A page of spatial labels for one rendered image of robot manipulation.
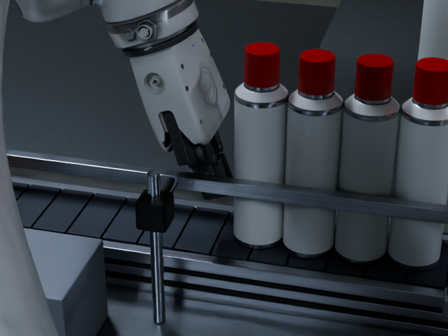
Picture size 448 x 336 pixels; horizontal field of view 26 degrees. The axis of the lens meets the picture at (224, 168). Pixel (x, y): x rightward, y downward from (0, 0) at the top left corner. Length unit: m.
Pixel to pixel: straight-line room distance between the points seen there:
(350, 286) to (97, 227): 0.27
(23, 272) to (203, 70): 0.67
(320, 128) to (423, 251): 0.16
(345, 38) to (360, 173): 0.61
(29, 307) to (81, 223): 0.77
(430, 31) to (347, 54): 0.32
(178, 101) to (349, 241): 0.22
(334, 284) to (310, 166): 0.12
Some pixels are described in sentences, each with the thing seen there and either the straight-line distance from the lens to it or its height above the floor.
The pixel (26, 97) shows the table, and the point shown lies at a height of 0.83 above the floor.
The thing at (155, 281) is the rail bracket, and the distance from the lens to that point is 0.93.
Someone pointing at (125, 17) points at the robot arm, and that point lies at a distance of 0.88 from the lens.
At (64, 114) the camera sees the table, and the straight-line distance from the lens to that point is 1.37.
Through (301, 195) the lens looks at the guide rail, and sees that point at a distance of 0.91.
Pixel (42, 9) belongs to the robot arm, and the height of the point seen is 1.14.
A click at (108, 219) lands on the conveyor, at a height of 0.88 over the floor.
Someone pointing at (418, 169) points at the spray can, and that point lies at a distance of 0.90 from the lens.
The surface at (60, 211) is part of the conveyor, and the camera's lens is 1.05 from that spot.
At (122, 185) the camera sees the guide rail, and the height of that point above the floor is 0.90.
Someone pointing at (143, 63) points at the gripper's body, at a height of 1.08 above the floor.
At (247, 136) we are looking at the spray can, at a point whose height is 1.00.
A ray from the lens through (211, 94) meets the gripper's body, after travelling 0.93.
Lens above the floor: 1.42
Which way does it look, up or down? 29 degrees down
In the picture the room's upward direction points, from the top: straight up
